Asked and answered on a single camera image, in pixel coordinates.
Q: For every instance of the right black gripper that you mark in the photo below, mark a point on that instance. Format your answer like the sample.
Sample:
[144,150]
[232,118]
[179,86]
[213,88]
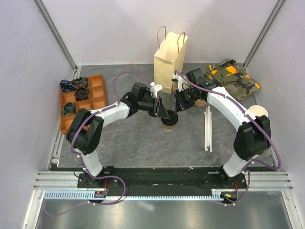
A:
[180,105]

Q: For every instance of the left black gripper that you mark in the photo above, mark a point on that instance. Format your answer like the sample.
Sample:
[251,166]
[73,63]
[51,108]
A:
[158,109]

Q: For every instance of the black plastic cup lid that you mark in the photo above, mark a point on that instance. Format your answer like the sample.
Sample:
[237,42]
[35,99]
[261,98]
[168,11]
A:
[173,119]

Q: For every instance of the single brown paper cup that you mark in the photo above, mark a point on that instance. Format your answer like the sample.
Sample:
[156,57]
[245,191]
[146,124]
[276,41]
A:
[168,127]

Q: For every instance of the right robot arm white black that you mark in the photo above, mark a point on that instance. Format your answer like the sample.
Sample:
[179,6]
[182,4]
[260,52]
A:
[252,132]

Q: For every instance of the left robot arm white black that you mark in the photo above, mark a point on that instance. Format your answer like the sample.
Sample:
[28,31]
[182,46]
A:
[86,129]

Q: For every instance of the brown cardboard cup carrier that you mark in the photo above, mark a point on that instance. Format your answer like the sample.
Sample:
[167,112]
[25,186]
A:
[198,103]

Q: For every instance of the white wrapped straw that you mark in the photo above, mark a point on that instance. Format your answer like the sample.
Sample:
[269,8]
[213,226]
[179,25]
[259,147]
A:
[207,129]
[210,130]

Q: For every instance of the camouflage folded cloth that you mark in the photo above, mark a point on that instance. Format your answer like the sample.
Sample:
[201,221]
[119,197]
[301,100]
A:
[233,78]

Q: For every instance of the orange compartment tray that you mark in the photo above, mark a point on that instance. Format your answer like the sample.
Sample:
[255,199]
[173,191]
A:
[97,99]

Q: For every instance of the stack of paper cups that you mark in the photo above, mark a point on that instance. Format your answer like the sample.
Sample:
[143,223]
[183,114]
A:
[258,110]

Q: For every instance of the brown patterned rolled cloth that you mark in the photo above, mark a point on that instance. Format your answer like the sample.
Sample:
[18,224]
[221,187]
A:
[81,93]

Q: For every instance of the dark patterned rolled cloth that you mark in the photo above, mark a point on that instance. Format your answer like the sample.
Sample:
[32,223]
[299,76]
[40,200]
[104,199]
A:
[80,82]

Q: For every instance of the blue yellow rolled cloth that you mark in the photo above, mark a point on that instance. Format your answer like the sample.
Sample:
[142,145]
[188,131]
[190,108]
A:
[68,109]

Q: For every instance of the blue patterned rolled cloth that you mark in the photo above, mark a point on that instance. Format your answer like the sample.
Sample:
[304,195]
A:
[66,86]

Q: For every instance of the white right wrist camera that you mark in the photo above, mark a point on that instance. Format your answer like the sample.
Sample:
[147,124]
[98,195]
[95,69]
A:
[180,84]

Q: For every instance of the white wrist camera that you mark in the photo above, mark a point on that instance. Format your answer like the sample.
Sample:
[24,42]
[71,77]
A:
[180,84]
[154,89]

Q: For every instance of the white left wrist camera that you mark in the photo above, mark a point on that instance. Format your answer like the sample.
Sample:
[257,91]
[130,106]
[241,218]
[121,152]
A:
[154,89]

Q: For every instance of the beige paper bag with handles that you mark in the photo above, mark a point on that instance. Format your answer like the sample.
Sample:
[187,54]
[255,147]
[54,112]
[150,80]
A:
[168,58]

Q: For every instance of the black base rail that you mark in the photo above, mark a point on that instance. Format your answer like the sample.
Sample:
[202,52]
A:
[165,181]

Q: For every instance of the slotted cable duct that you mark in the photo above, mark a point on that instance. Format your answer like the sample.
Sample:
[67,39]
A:
[94,195]

